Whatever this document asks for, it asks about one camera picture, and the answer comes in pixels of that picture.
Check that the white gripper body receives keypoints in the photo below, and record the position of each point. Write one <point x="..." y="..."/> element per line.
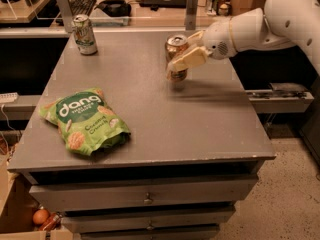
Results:
<point x="217" y="41"/>

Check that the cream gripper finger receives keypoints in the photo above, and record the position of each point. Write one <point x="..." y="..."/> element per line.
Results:
<point x="196" y="39"/>
<point x="188" y="59"/>

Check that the orange soda can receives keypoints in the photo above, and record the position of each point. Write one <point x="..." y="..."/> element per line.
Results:
<point x="175" y="45"/>

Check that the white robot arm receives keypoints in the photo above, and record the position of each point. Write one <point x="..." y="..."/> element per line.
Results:
<point x="279" y="24"/>

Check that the green white soda can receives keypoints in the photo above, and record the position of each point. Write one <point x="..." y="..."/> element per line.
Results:
<point x="83" y="34"/>

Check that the green rice chip bag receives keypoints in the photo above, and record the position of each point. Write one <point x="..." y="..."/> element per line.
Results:
<point x="86" y="122"/>

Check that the cans on back desk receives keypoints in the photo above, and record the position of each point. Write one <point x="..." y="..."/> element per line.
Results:
<point x="218" y="7"/>

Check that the black laptop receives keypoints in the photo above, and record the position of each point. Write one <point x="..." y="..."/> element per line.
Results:
<point x="163" y="3"/>

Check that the black headphones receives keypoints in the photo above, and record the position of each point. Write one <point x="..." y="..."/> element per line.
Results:
<point x="115" y="8"/>

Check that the black keyboard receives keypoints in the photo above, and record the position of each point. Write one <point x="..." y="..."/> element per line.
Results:
<point x="77" y="7"/>

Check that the grey top drawer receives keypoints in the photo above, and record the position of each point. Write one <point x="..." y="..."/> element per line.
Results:
<point x="143" y="193"/>

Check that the grey drawer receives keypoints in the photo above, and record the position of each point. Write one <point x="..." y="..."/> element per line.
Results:
<point x="198" y="232"/>
<point x="143" y="193"/>
<point x="149" y="219"/>

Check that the grey bottom drawer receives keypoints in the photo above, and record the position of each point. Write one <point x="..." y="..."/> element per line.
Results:
<point x="198" y="232"/>

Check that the white power strip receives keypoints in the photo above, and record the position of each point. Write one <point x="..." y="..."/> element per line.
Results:
<point x="8" y="97"/>

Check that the grey middle drawer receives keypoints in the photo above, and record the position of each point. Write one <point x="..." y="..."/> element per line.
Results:
<point x="149" y="219"/>

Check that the red bottle in box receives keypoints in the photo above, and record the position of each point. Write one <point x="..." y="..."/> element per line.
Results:
<point x="51" y="223"/>

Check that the orange ball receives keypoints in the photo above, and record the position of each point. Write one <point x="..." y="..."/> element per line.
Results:
<point x="40" y="216"/>

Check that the cardboard box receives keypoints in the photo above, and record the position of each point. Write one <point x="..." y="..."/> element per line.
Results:
<point x="16" y="210"/>

